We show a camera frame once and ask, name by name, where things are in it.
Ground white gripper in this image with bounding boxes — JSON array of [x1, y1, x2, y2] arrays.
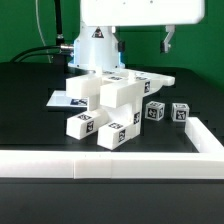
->
[[80, 0, 205, 53]]

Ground white chair back frame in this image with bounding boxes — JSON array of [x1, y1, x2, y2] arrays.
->
[[66, 69, 175, 108]]

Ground white tagged cube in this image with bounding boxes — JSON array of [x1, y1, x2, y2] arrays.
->
[[145, 101, 165, 121], [171, 103, 190, 122]]

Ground white chair seat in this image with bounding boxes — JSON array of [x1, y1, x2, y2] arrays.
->
[[87, 96, 144, 141]]

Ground black vertical pole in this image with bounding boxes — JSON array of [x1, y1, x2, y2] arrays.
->
[[54, 0, 64, 45]]

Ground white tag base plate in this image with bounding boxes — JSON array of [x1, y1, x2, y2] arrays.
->
[[47, 90, 88, 107]]

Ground thin white cable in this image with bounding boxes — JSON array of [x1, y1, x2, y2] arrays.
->
[[34, 0, 54, 64]]

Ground black cable bundle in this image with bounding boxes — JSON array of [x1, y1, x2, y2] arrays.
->
[[9, 43, 75, 64]]

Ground white U-shaped fence frame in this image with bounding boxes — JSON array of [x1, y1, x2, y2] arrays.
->
[[0, 117, 224, 180]]

